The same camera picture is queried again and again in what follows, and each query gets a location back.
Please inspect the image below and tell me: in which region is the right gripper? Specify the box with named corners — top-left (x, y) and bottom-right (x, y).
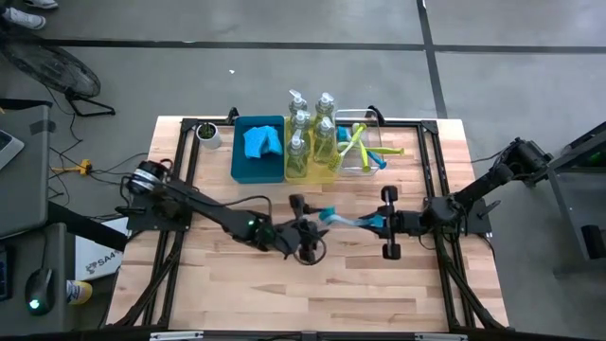
top-left (381, 185), bottom-right (427, 261)

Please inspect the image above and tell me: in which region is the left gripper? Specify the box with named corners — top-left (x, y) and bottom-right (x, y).
top-left (278, 193), bottom-right (328, 265)

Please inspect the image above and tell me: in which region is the blue silicone brush handle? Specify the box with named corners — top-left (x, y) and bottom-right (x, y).
top-left (317, 206), bottom-right (387, 240)

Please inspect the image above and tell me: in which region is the blue white dish brush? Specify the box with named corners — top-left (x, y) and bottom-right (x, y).
top-left (336, 125), bottom-right (388, 171)

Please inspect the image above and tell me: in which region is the clear yellow-green soap bottle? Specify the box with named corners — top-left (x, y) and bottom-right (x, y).
top-left (288, 88), bottom-right (309, 119)
top-left (315, 92), bottom-right (336, 122)
top-left (285, 130), bottom-right (308, 180)
top-left (313, 117), bottom-right (338, 166)
top-left (291, 111), bottom-right (312, 143)

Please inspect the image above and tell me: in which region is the blue cellulose sponge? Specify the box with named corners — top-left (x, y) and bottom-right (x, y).
top-left (255, 124), bottom-right (278, 155)
top-left (269, 126), bottom-right (285, 156)
top-left (242, 126), bottom-right (267, 160)

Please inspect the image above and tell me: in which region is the yellow translucent plastic bin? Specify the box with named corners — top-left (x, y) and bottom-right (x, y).
top-left (283, 115), bottom-right (338, 185)

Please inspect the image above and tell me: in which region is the teal plastic bin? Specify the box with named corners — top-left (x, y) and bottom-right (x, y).
top-left (230, 115), bottom-right (287, 185)

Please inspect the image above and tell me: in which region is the clear plastic bin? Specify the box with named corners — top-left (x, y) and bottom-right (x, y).
top-left (333, 108), bottom-right (383, 177)

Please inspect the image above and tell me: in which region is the white plant pot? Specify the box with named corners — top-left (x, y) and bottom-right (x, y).
top-left (195, 121), bottom-right (224, 151)

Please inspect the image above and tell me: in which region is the gray side stand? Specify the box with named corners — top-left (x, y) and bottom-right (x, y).
top-left (547, 120), bottom-right (606, 277)

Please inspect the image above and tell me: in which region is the black box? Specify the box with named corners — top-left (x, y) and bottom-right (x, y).
top-left (580, 224), bottom-right (606, 260)

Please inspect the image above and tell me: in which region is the white cardboard box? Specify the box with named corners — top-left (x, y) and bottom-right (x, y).
top-left (74, 216), bottom-right (130, 282)

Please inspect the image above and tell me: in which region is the yellow power plug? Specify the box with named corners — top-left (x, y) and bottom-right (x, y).
top-left (50, 158), bottom-right (94, 177)

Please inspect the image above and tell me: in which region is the black computer mouse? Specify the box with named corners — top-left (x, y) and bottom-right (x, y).
top-left (24, 267), bottom-right (55, 317)

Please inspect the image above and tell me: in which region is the gray desk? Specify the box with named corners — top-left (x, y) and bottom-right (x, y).
top-left (0, 103), bottom-right (52, 241)

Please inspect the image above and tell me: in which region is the black floor fan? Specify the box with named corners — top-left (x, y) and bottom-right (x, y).
top-left (0, 27), bottom-right (117, 118)

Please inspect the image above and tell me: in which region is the silver laptop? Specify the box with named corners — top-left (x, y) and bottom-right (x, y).
top-left (0, 128), bottom-right (26, 171)

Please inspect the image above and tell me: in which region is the black metal rig frame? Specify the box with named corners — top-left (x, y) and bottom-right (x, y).
top-left (106, 106), bottom-right (510, 341)

